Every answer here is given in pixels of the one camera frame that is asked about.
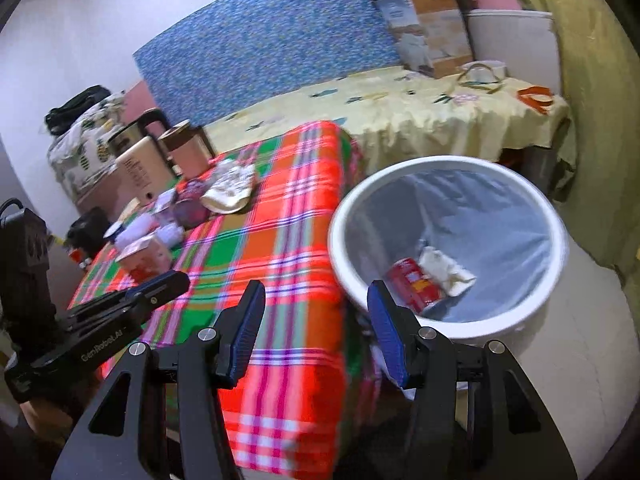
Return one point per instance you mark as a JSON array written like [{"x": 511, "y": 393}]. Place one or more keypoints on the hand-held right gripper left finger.
[{"x": 247, "y": 325}]

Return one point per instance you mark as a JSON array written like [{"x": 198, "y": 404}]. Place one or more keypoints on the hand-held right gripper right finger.
[{"x": 387, "y": 330}]

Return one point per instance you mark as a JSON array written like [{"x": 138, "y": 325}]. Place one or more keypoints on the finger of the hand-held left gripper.
[
  {"x": 165, "y": 285},
  {"x": 100, "y": 307}
]

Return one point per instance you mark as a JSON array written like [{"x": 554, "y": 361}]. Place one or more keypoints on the white round trash bin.
[{"x": 350, "y": 220}]

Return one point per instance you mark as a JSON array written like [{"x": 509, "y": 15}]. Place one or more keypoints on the white plastic wrapper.
[{"x": 169, "y": 235}]

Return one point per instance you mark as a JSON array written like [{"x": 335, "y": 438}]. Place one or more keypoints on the red drink can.
[{"x": 415, "y": 285}]

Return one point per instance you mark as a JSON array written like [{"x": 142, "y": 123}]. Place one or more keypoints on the black pouch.
[{"x": 87, "y": 230}]

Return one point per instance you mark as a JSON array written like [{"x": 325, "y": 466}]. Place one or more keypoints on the purple snack packet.
[{"x": 192, "y": 207}]

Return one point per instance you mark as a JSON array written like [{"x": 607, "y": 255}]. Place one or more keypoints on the crumpled white paper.
[{"x": 447, "y": 270}]

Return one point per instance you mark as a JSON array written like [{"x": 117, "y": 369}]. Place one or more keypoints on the plaid tablecloth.
[{"x": 280, "y": 240}]

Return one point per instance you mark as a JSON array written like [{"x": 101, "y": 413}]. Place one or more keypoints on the white snack pouch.
[{"x": 230, "y": 187}]

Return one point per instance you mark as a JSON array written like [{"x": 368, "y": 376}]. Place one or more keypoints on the pineapple print cloth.
[{"x": 75, "y": 155}]

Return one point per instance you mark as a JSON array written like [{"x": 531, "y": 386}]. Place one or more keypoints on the grey bin liner bag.
[{"x": 475, "y": 220}]

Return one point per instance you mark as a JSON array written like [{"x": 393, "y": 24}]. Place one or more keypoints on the steel electric kettle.
[{"x": 132, "y": 132}]

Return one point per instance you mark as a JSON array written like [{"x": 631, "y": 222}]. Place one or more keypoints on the black bag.
[{"x": 75, "y": 107}]

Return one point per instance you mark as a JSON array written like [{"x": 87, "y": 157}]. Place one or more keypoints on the yellow floral bedsheet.
[{"x": 400, "y": 110}]

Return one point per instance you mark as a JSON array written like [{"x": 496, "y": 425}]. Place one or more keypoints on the grey bed leg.
[{"x": 542, "y": 167}]

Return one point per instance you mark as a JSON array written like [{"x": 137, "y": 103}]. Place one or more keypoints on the blue patterned board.
[{"x": 270, "y": 45}]

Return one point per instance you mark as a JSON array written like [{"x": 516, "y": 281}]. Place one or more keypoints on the orange tape roll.
[{"x": 532, "y": 94}]

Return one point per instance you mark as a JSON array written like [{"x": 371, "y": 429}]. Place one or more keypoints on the white bowl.
[{"x": 492, "y": 67}]

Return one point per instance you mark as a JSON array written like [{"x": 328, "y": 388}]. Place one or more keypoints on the yellow-green curtain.
[{"x": 595, "y": 110}]

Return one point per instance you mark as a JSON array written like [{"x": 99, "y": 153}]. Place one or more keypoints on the cardboard box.
[{"x": 435, "y": 30}]

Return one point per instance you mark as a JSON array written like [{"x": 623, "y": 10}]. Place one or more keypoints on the white cabinet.
[{"x": 520, "y": 45}]

